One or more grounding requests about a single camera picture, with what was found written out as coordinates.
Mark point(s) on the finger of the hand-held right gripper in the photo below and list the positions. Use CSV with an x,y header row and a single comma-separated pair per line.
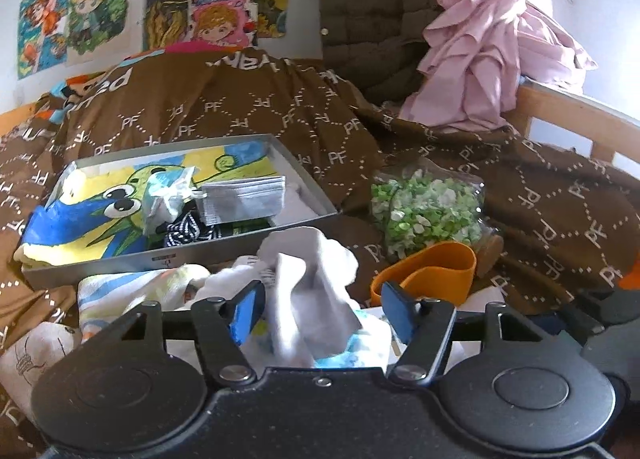
x,y
577,321

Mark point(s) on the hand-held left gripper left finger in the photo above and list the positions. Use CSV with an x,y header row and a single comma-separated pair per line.
x,y
247,311

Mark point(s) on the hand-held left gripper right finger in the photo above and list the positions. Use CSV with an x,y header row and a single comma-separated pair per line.
x,y
400,314

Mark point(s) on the orange cup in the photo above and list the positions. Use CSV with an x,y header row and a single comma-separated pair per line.
x,y
435,271

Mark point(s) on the white sock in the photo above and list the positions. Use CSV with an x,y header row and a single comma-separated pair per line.
x,y
310,279

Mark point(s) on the navy striped sock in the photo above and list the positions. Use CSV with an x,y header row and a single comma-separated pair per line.
x,y
192,231

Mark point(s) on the grey face mask stack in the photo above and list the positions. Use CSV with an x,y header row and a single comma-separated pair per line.
x,y
245,199

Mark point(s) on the grey shallow box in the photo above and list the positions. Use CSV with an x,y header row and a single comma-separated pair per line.
x,y
310,211

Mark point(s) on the yellow blue striped towel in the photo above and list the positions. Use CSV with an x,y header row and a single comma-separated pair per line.
x,y
130,289

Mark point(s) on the blue face mask pack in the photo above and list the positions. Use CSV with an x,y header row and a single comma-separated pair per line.
x,y
167,199

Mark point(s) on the green creature painting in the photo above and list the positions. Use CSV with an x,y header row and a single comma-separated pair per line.
x,y
100,199

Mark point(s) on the brown printed duvet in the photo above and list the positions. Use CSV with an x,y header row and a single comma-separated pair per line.
x,y
280,109

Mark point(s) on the pink garment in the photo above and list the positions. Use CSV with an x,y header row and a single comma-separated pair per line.
x,y
470,64

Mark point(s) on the pink framed cartoon poster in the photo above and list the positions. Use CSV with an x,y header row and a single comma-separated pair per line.
x,y
222,21

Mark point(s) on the brown quilted jacket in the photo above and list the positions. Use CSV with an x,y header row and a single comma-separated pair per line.
x,y
370,24

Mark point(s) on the dark blue swirl painting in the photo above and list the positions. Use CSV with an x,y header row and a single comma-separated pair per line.
x,y
172,4

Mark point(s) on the blond figure wall poster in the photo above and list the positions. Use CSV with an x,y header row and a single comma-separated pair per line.
x,y
97,14

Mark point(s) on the orange-haired girl wall poster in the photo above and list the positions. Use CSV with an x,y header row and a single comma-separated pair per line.
x,y
42,29

